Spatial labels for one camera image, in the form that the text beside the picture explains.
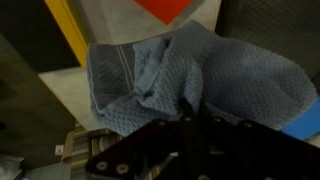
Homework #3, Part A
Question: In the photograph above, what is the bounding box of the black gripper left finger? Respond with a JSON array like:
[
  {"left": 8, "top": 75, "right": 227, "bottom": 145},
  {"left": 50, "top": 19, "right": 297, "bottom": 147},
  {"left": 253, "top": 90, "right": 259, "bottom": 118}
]
[{"left": 179, "top": 97, "right": 197, "bottom": 123}]

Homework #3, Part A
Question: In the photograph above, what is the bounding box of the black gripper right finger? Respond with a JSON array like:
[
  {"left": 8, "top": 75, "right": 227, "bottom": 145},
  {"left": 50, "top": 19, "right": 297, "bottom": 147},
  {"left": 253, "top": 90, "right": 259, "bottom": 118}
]
[{"left": 197, "top": 100, "right": 214, "bottom": 124}]

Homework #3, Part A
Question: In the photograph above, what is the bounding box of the blue waffle towel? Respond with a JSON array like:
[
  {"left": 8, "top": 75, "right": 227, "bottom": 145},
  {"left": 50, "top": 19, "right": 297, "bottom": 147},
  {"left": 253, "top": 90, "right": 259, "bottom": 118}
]
[{"left": 85, "top": 19, "right": 318, "bottom": 138}]

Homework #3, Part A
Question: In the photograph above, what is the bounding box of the blue throw pillow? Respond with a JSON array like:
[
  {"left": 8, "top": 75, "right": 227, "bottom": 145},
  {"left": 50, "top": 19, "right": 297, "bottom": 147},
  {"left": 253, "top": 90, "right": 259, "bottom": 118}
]
[{"left": 280, "top": 96, "right": 320, "bottom": 141}]

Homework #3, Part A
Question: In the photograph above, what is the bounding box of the red and yellow book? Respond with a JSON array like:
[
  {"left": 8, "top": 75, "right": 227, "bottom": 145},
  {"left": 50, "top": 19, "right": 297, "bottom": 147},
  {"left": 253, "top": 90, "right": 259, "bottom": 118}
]
[{"left": 134, "top": 0, "right": 195, "bottom": 26}]

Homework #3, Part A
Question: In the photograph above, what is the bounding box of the striped armchair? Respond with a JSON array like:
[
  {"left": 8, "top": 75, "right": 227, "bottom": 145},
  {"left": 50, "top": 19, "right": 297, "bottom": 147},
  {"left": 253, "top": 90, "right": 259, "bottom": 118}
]
[{"left": 60, "top": 124, "right": 174, "bottom": 180}]

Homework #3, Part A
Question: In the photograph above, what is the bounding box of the white plastic bag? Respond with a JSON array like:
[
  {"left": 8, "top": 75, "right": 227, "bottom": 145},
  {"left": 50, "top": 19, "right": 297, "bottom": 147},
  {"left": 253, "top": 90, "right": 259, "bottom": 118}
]
[{"left": 0, "top": 154, "right": 25, "bottom": 180}]

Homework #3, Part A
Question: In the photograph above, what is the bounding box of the white wall outlet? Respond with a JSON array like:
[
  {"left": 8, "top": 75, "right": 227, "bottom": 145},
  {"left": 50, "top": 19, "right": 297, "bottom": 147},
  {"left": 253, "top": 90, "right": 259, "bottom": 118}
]
[{"left": 54, "top": 144, "right": 65, "bottom": 156}]

